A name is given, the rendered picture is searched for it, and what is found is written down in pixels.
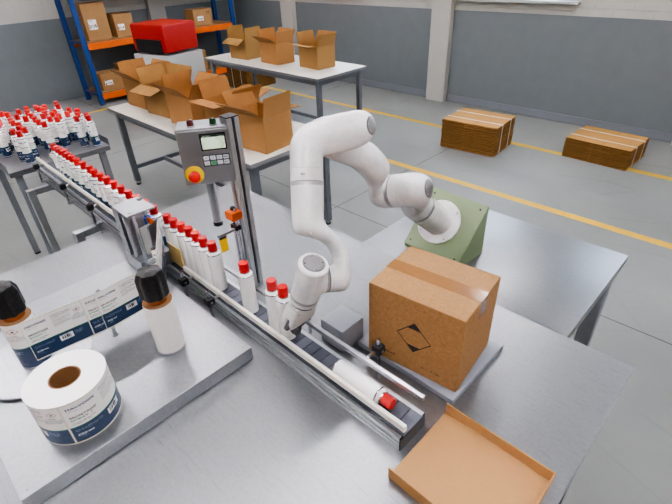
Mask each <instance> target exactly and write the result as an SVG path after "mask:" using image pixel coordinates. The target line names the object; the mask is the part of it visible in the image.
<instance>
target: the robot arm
mask: <svg viewBox="0 0 672 504"><path fill-rule="evenodd" d="M375 131H376V123H375V120H374V118H373V117H372V115H371V114H370V113H368V112H366V111H363V110H352V111H348V112H343V113H338V114H333V115H328V116H324V117H320V118H317V119H315V120H313V121H312V122H310V123H307V124H305V125H303V126H302V127H300V128H299V129H298V130H297V131H296V132H295V134H294V135H293V137H292V140H291V143H290V188H291V216H292V228H293V231H294V232H295V233H296V234H298V235H300V236H304V237H309V238H313V239H316V240H319V241H320V242H322V243H324V244H325V245H326V246H327V247H328V249H329V250H330V253H331V256H332V265H328V262H327V260H326V259H325V258H324V257H323V256H321V255H319V254H316V253H306V254H304V255H302V256H301V257H300V258H299V259H298V262H297V267H296V271H295V275H294V280H293V284H292V289H291V293H290V301H289V302H288V304H287V306H286V308H285V310H284V313H283V316H282V322H283V323H284V322H285V321H287V322H286V324H285V326H284V329H285V330H286V331H288V330H291V333H292V334H294V335H295V336H298V335H299V334H301V330H302V326H304V324H305V322H306V321H307V320H309V319H310V318H311V317H313V316H314V314H315V312H316V308H317V304H318V303H319V299H320V295H322V294H324V293H332V292H342V291H345V290H346V289H347V288H348V287H349V283H350V262H349V254H348V250H347V248H346V246H345V244H344V242H343V241H342V239H341V238H340V237H339V236H338V235H337V234H336V233H335V232H334V231H333V230H332V229H330V228H329V227H328V226H327V224H326V223H325V220H324V179H323V157H325V158H328V159H331V160H334V161H337V162H340V163H343V164H346V165H348V166H350V167H352V168H353V169H355V170H356V171H357V172H358V173H359V174H360V175H361V176H362V177H363V178H364V179H365V180H366V182H367V185H368V192H369V198H370V200H371V202H372V203H373V204H374V205H376V206H378V207H381V208H399V207H401V210H402V212H403V213H404V215H405V216H406V217H408V218H409V219H410V220H412V221H413V222H415V223H416V224H418V231H419V233H420V235H421V236H422V238H423V239H425V240H426V241H428V242H430V243H434V244H439V243H444V242H446V241H448V240H450V239H451V238H452V237H453V236H454V235H455V234H456V233H457V231H458V229H459V227H460V224H461V214H460V211H459V209H458V208H457V206H456V205H455V204H453V203H452V202H450V201H447V200H437V201H436V200H435V199H434V198H433V197H432V192H433V183H432V180H431V179H430V177H428V176H427V175H425V174H423V173H417V172H412V173H401V174H391V175H389V171H390V165H389V162H388V160H387V158H386V157H385V155H384V154H383V153H382V152H381V151H380V150H379V148H378V147H377V146H375V145H374V144H373V143H371V142H369V141H370V140H371V139H372V138H373V136H374V134H375Z"/></svg>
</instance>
